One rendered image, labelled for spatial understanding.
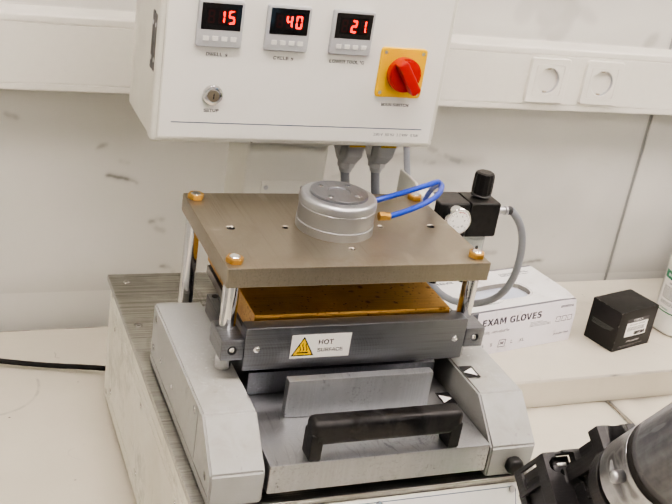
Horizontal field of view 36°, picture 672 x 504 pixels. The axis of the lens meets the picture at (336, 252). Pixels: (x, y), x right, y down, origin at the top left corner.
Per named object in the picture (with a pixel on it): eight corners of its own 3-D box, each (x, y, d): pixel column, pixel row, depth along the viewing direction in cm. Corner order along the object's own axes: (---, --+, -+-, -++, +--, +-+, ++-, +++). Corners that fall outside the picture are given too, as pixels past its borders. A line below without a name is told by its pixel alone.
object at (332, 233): (163, 246, 115) (172, 136, 110) (411, 242, 127) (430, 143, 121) (217, 357, 95) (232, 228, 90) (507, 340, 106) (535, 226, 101)
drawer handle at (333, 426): (300, 449, 92) (307, 412, 90) (448, 435, 98) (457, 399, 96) (308, 462, 90) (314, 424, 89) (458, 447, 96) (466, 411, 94)
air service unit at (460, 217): (385, 275, 128) (406, 164, 122) (487, 273, 133) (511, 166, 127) (402, 295, 123) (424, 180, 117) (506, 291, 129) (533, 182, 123)
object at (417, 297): (206, 272, 111) (214, 190, 107) (391, 268, 119) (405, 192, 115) (250, 354, 96) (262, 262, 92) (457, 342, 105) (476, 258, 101)
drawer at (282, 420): (188, 336, 115) (195, 274, 112) (367, 327, 123) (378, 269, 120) (265, 502, 90) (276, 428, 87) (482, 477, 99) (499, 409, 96)
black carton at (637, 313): (582, 334, 161) (593, 296, 159) (619, 325, 167) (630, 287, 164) (611, 353, 157) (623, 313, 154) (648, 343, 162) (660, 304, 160)
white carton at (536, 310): (405, 322, 156) (414, 279, 153) (519, 304, 168) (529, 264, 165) (452, 361, 147) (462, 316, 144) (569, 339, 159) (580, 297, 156)
